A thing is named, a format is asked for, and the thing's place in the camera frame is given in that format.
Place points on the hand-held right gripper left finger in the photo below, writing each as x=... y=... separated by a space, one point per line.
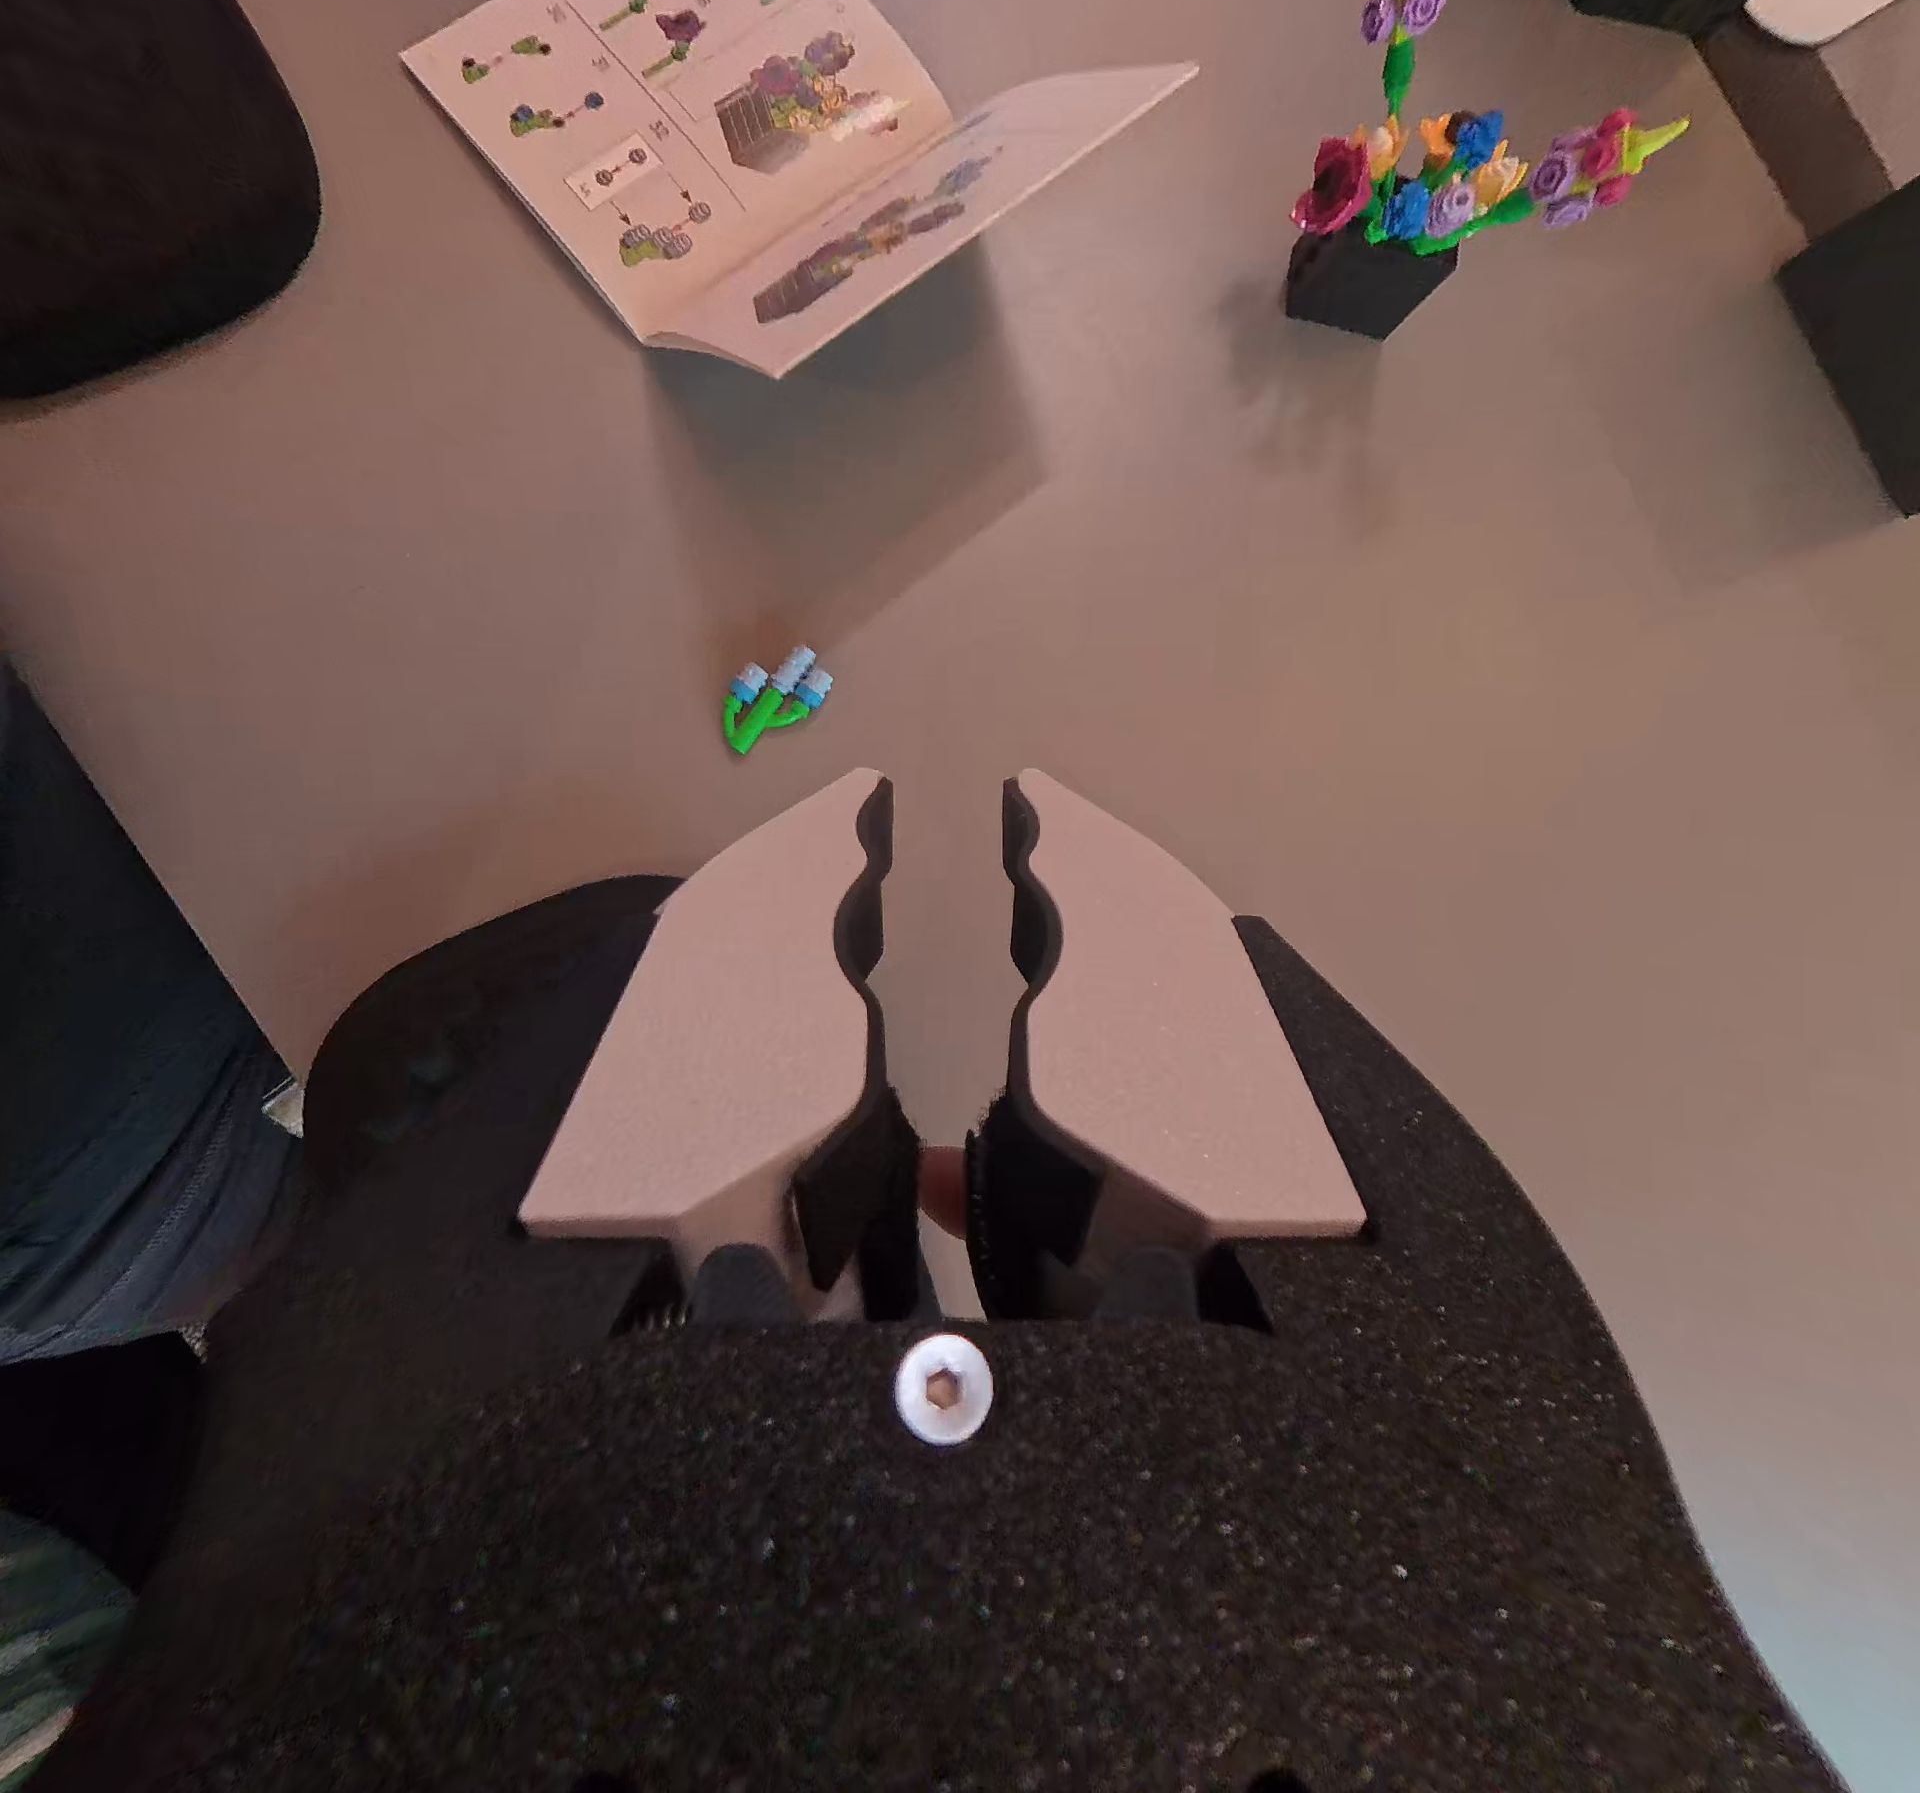
x=719 y=1072

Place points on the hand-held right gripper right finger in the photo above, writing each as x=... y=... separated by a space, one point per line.
x=1184 y=1072

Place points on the green lego sprig blue buds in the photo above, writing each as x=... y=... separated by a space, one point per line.
x=743 y=725

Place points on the lego flower bouquet model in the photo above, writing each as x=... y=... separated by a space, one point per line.
x=1371 y=279

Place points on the lego instruction booklet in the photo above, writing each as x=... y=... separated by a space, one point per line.
x=719 y=97

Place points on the person's right hand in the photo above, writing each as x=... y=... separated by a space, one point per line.
x=945 y=1193

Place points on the black padded chair armrest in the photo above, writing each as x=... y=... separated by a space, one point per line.
x=121 y=144
x=450 y=1013

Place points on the person's blue jeans leg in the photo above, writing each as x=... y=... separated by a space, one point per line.
x=121 y=1147

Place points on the black rectangular block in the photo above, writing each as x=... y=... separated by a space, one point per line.
x=1861 y=353

